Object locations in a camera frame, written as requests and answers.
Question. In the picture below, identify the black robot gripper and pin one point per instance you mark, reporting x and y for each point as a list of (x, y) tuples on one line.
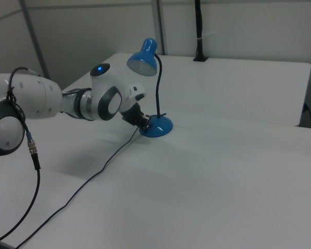
[(132, 115)]

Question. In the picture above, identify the blue gooseneck desk lamp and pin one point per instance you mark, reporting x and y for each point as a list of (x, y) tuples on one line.
[(158, 127)]

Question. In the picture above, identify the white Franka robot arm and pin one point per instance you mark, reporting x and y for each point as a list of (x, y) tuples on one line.
[(41, 96)]

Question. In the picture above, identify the black pole with clamp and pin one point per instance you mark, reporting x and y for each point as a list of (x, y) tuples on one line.
[(199, 31)]

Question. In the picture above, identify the grey partition frame post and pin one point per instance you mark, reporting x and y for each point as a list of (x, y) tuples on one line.
[(159, 26), (33, 36)]

